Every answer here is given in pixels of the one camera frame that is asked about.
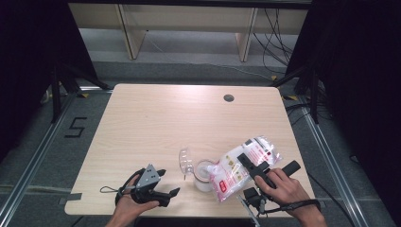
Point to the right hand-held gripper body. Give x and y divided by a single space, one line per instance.
252 195

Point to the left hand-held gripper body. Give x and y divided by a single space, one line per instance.
148 177

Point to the red and white sugar bag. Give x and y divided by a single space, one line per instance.
233 171

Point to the clear glass jar with lid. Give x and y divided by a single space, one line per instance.
201 181

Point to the person's right hand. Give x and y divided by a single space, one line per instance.
287 192

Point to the person's left hand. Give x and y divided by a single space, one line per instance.
127 209

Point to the grey round table grommet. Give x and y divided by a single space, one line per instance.
229 98

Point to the grey tape strip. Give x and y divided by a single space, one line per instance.
74 197

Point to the black metal stand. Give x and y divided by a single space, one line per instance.
56 94
314 94

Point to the black curtain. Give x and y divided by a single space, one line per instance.
362 78
25 63

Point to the light wooden shelf unit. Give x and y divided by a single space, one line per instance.
189 19

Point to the aluminium floor rail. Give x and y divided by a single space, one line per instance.
331 164
34 160

